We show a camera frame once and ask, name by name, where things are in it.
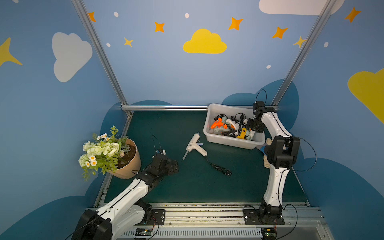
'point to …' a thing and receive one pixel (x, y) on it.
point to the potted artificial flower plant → (119, 156)
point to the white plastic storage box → (215, 109)
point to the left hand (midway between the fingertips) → (172, 163)
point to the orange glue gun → (218, 123)
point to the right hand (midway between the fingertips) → (253, 127)
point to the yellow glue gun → (242, 135)
